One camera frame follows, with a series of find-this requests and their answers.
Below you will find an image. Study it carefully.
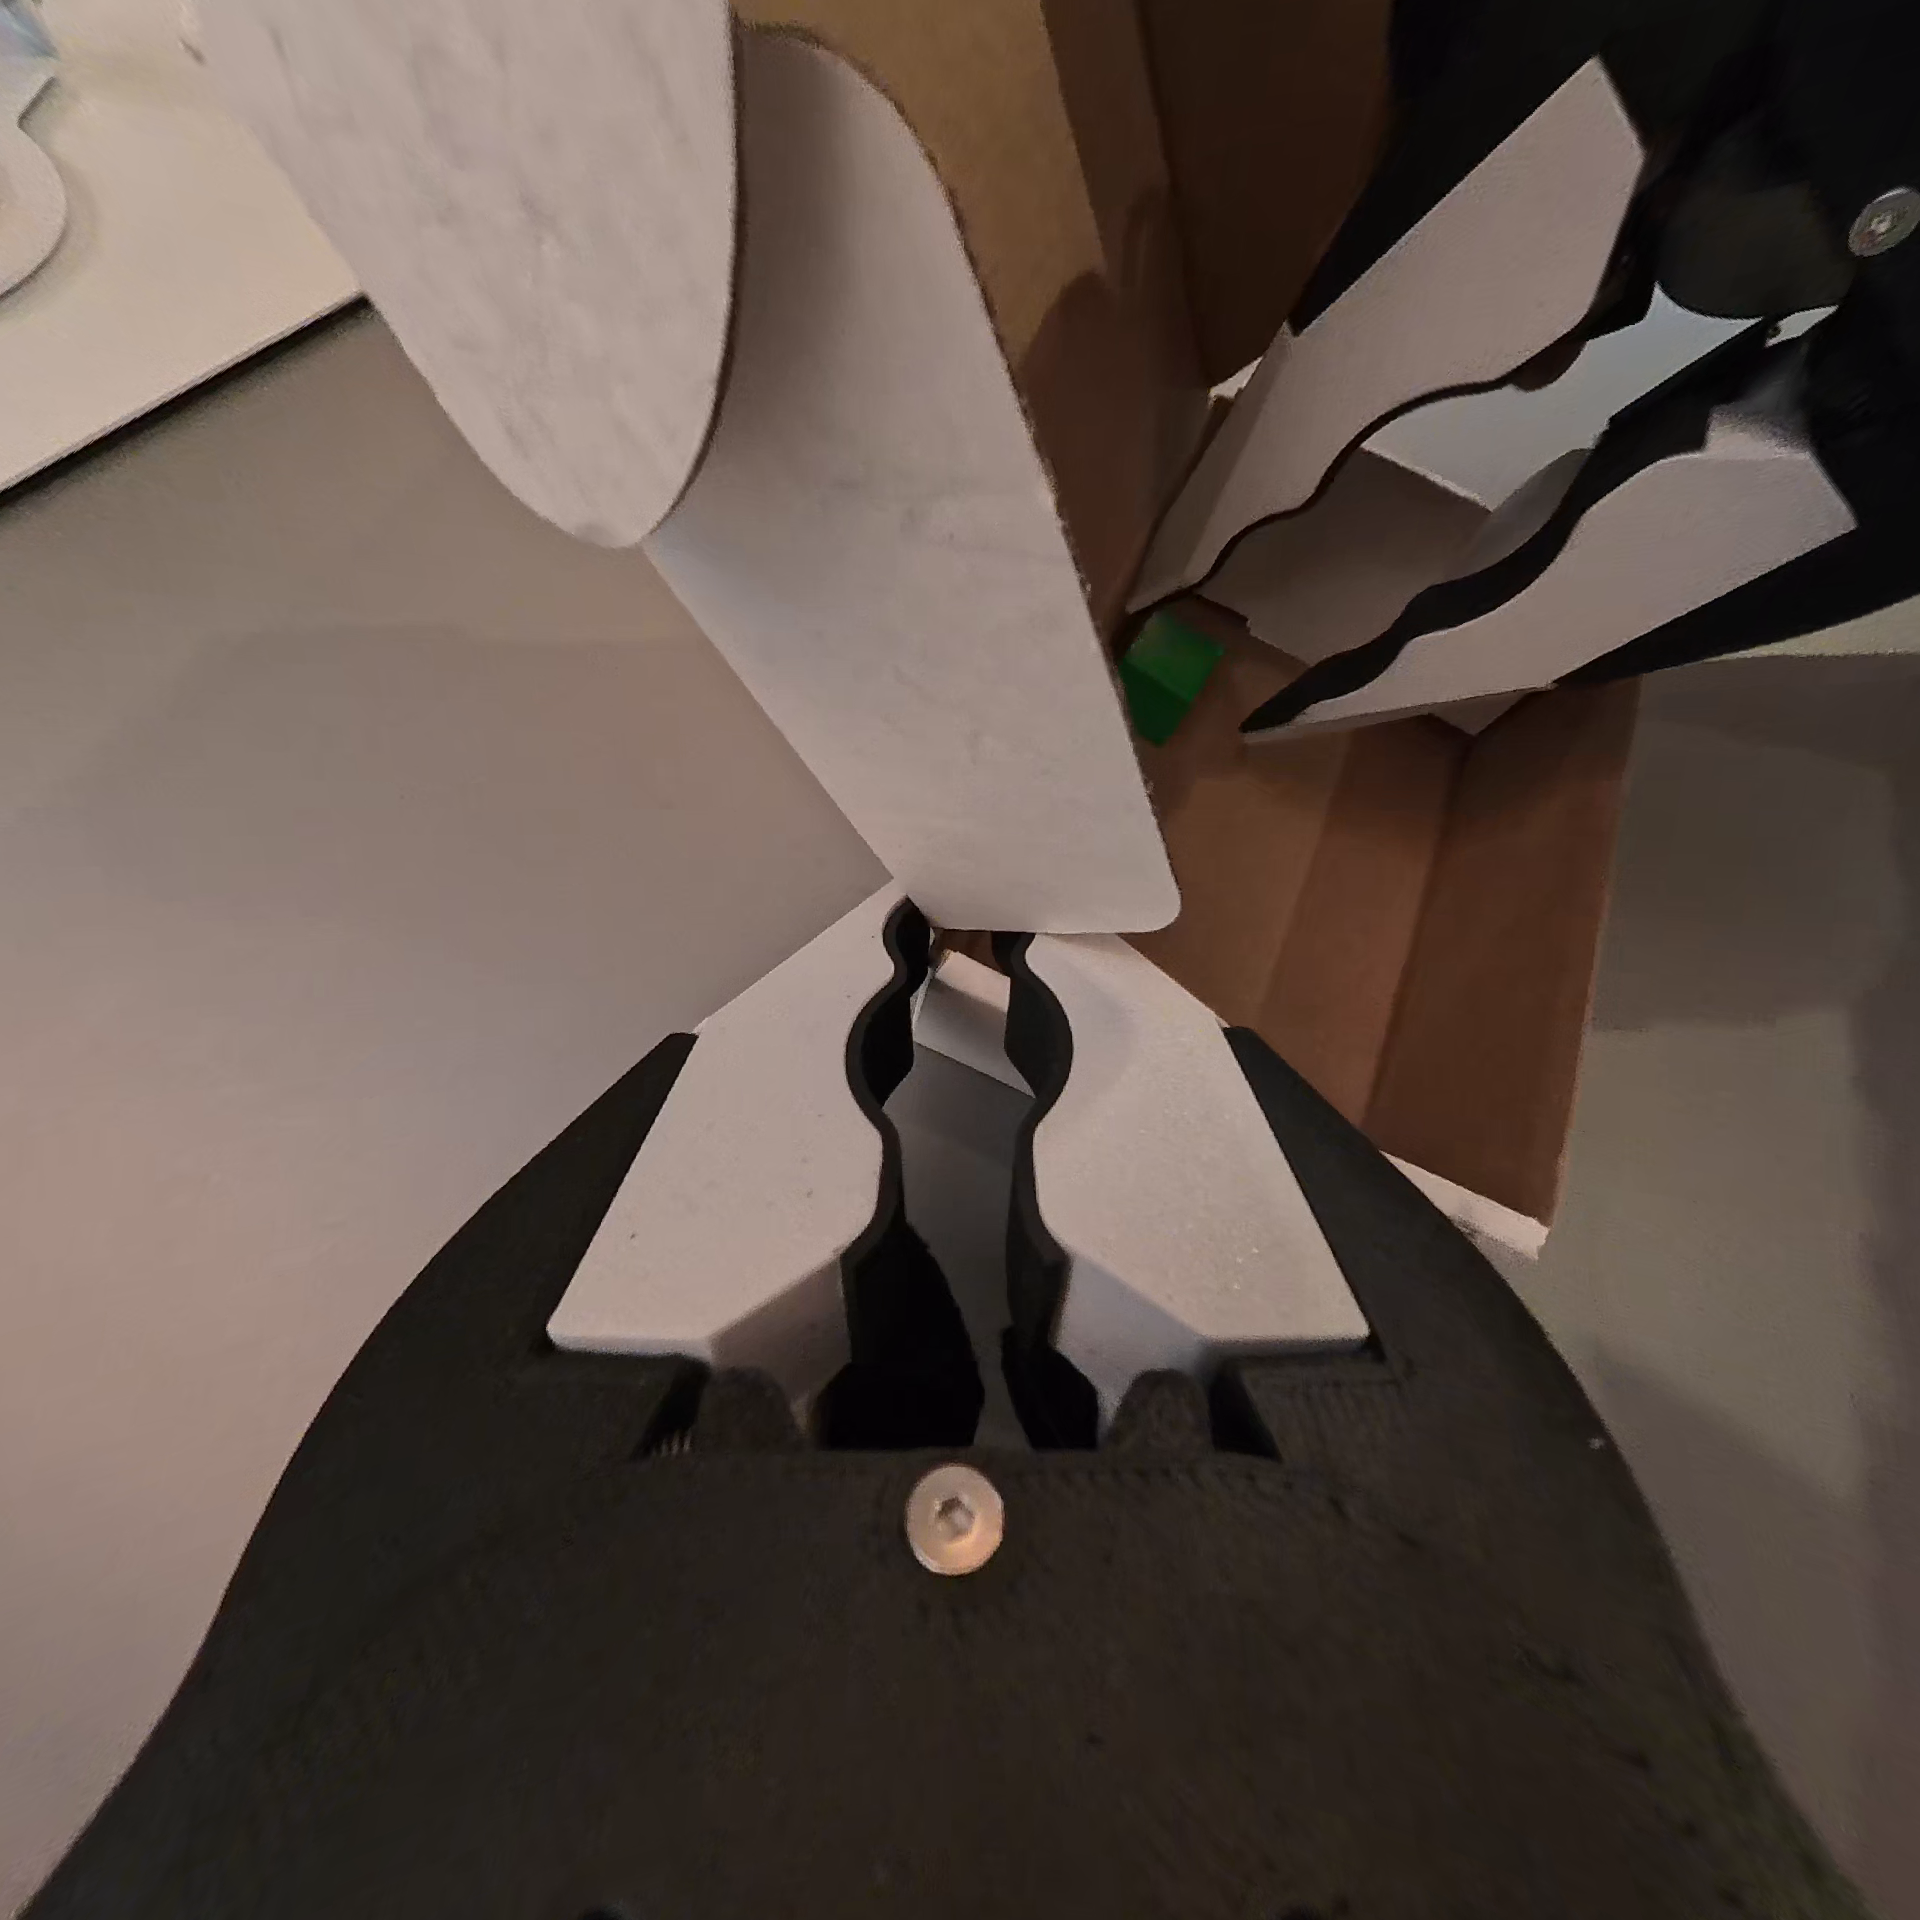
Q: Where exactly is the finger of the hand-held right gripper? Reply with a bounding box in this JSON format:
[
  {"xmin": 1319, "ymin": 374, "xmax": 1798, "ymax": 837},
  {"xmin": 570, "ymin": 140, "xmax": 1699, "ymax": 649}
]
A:
[
  {"xmin": 1144, "ymin": 60, "xmax": 1653, "ymax": 606},
  {"xmin": 1239, "ymin": 319, "xmax": 1858, "ymax": 744}
]

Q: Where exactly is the green cube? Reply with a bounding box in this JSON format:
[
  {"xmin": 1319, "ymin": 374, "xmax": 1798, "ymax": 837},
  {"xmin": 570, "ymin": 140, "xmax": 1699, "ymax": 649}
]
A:
[{"xmin": 1116, "ymin": 607, "xmax": 1236, "ymax": 748}]

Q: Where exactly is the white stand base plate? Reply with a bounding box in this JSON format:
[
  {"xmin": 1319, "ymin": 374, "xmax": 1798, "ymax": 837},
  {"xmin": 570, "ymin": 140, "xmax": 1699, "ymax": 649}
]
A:
[{"xmin": 0, "ymin": 0, "xmax": 365, "ymax": 496}]

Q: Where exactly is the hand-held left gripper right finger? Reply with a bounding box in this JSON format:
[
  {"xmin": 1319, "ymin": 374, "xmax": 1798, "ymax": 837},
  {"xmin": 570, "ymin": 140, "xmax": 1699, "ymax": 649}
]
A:
[{"xmin": 997, "ymin": 929, "xmax": 1373, "ymax": 1430}]

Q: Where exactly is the white cardboard box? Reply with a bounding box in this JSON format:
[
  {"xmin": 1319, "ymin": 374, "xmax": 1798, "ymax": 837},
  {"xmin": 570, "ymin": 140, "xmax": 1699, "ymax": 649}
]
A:
[{"xmin": 195, "ymin": 0, "xmax": 1643, "ymax": 1263}]

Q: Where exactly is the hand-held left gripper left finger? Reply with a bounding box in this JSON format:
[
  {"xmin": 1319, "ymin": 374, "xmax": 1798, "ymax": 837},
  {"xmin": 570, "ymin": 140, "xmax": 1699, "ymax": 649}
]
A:
[{"xmin": 547, "ymin": 886, "xmax": 931, "ymax": 1446}]

